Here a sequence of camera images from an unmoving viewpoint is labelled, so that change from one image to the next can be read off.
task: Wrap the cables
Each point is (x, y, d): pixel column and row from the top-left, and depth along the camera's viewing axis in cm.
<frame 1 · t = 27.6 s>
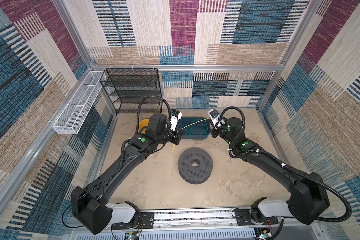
left hand: (184, 128, 73), fingers closed
right hand: (212, 119, 80), fingers closed
dark grey perforated spool: (195, 165, 93), on the table

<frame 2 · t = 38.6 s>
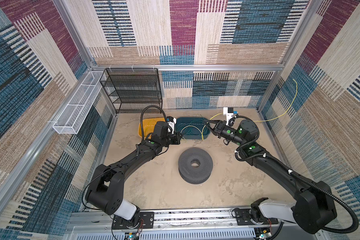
left hand: (183, 132, 84), fingers closed
right hand: (203, 124, 71), fingers closed
the named things where they were.

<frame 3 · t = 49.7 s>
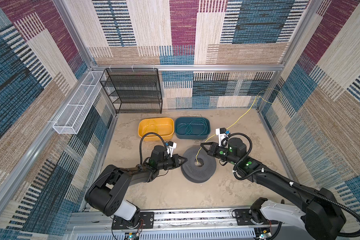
left hand: (187, 158, 84), fingers closed
right hand: (200, 147, 76), fingers closed
the named things where they were.

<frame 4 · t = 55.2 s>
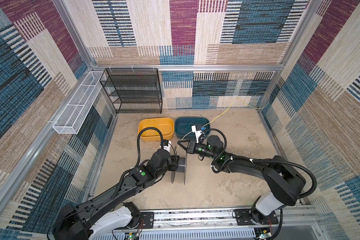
left hand: (177, 155, 78), fingers open
right hand: (177, 145, 77), fingers closed
dark grey perforated spool: (182, 167, 73), point 19 cm above the table

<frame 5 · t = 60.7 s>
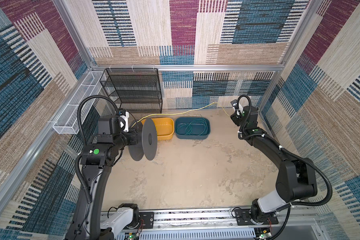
left hand: (134, 128, 67), fingers closed
right hand: (243, 109, 87), fingers open
dark grey perforated spool: (147, 140, 70), point 30 cm above the table

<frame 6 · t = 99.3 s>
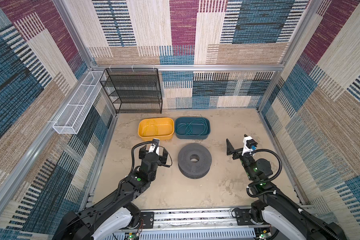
left hand: (154, 145, 81), fingers open
right hand: (236, 138, 77), fingers open
dark grey perforated spool: (194, 170, 85), point 7 cm above the table

